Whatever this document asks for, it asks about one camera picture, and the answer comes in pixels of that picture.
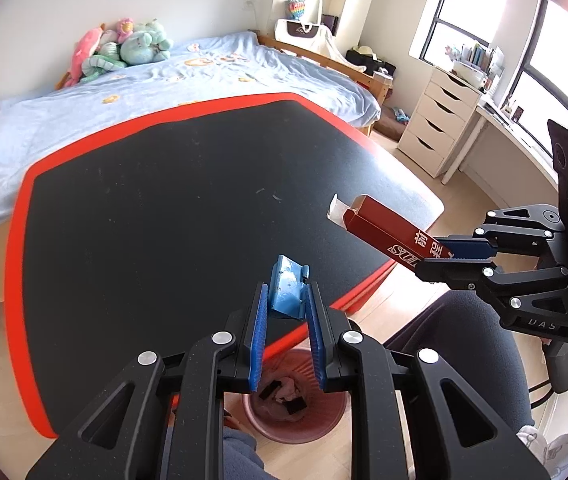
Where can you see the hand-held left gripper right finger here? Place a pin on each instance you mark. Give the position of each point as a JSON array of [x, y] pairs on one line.
[[316, 340]]

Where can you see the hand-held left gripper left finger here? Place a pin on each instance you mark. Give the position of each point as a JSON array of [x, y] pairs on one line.
[[259, 330]]

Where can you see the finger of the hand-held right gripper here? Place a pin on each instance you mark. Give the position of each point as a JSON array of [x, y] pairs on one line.
[[454, 271], [469, 248]]

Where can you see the blue plastic piece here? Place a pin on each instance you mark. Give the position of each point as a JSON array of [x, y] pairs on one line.
[[286, 290]]

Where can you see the long red carton box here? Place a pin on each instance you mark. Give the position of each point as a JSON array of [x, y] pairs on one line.
[[384, 230]]

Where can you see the pink plastic waste bin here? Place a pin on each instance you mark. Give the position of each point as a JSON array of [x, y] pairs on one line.
[[289, 425]]

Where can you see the white sock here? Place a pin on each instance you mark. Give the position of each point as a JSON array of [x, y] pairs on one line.
[[291, 387]]

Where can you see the black patterned sock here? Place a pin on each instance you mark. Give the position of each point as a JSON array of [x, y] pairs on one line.
[[269, 390], [295, 405]]

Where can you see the person's right leg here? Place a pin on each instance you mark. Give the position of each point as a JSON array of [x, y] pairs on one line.
[[464, 340]]

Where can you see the person's leg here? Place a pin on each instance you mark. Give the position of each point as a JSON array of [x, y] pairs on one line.
[[241, 452], [464, 340]]

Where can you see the white desk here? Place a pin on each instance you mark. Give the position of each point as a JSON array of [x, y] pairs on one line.
[[509, 135]]

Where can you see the person's left leg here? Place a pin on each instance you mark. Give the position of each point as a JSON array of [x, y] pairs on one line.
[[241, 452]]

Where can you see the white drawer unit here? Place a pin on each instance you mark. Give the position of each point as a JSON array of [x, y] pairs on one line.
[[436, 120]]

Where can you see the brown floor mat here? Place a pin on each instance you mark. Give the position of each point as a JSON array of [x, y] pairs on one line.
[[389, 125]]

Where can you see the blue toy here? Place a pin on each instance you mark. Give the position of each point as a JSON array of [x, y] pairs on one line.
[[401, 115]]

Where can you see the row of books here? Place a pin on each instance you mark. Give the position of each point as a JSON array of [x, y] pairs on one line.
[[481, 55]]

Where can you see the person's torso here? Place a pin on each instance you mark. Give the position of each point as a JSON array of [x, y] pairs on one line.
[[554, 455]]

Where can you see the wooden bed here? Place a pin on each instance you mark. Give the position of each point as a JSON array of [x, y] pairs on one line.
[[354, 77]]

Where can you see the black bag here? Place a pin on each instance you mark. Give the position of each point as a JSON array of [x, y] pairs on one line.
[[374, 62]]

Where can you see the window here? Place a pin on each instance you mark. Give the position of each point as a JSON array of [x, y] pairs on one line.
[[514, 10]]

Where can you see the bed with blue sheet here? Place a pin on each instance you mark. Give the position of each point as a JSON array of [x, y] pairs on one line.
[[164, 85]]

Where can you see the white tote bag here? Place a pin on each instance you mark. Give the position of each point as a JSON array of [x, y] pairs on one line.
[[304, 37]]

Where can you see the colourful heart bag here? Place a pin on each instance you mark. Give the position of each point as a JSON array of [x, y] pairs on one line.
[[297, 10]]

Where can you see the blue-green plush toy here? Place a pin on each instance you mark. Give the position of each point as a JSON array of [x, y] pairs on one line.
[[146, 42]]

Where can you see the green striped plush toy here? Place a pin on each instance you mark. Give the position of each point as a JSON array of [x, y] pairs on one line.
[[104, 60]]

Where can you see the pink plush toy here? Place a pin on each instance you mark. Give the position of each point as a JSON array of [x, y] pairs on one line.
[[86, 52]]

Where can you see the pink flower plush doll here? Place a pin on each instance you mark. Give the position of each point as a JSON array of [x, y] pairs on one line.
[[125, 30]]

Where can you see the black picture frame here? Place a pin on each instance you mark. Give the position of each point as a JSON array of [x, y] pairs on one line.
[[330, 22]]

